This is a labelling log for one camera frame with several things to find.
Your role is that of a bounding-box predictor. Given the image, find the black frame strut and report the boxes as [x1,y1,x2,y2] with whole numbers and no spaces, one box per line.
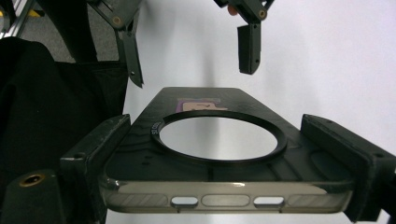
[35,0,108,64]

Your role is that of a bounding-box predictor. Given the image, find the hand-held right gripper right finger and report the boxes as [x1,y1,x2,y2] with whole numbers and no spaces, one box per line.
[299,113,396,224]

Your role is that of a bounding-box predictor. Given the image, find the dark cloth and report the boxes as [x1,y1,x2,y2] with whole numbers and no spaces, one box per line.
[0,35,130,203]

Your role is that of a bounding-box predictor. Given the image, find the dark patterned phone case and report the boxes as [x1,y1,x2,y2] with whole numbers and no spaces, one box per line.
[98,86,355,216]

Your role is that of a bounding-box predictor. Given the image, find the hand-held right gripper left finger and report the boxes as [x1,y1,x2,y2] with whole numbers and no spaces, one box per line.
[59,113,132,224]

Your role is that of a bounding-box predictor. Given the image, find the aluminium rail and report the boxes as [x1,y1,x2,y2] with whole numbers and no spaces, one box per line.
[0,0,35,40]

